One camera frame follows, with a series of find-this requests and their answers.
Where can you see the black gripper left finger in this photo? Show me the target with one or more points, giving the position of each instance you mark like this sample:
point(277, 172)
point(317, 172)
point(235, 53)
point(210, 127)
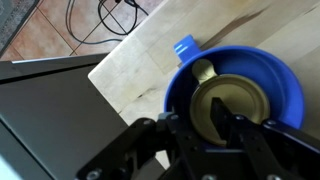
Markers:
point(140, 143)

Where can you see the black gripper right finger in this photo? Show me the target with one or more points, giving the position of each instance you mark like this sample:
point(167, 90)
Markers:
point(283, 150)

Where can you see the blue plastic bowl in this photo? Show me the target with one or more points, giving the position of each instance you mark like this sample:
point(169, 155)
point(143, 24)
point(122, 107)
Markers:
point(283, 86)

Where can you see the black flat panel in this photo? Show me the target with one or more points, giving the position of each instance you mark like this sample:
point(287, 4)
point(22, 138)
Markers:
point(50, 116)

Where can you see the grey rug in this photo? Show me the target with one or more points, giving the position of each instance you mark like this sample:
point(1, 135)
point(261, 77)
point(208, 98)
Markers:
point(13, 16)

